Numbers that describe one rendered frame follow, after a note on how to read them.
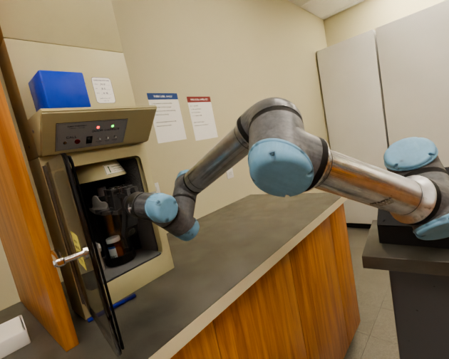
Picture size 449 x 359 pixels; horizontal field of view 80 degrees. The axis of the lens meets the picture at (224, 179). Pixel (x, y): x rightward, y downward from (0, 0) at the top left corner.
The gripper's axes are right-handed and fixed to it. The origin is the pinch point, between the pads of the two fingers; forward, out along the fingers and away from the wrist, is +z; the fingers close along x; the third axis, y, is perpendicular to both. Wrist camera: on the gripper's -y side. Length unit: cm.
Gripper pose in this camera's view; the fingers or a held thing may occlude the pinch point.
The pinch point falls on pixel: (106, 206)
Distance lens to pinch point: 101.3
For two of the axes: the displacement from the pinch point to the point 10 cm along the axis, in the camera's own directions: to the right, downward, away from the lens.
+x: -6.4, 2.3, -7.3
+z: -7.5, -0.1, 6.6
